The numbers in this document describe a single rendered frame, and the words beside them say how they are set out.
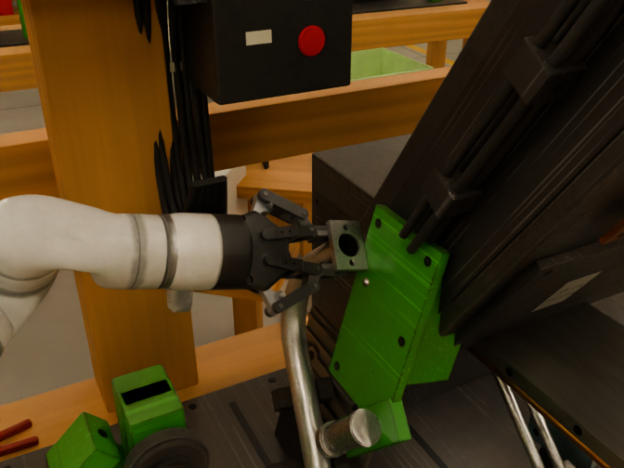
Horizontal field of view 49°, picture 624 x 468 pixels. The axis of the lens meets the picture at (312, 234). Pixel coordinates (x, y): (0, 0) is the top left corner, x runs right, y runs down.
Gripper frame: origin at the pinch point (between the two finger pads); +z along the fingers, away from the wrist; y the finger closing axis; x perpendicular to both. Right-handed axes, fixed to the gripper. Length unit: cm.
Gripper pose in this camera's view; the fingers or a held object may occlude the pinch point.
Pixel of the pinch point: (330, 252)
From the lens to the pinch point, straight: 74.3
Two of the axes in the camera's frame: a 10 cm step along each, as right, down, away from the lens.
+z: 8.6, 0.2, 5.1
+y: -1.5, -9.5, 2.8
